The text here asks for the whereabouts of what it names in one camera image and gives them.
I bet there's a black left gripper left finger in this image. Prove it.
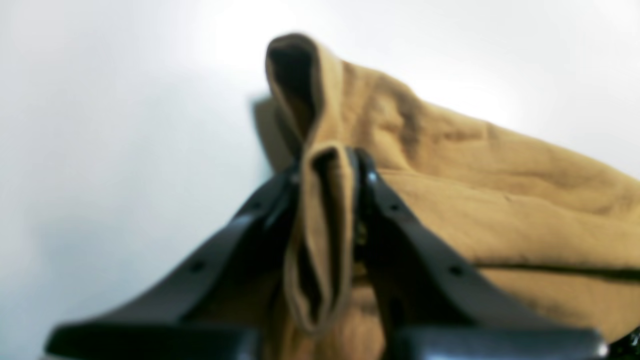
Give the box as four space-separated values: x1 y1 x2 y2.
45 162 299 360

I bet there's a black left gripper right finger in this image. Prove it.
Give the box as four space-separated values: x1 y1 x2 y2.
350 148 608 360

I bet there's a brown t-shirt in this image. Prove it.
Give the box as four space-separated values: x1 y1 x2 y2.
252 32 640 360

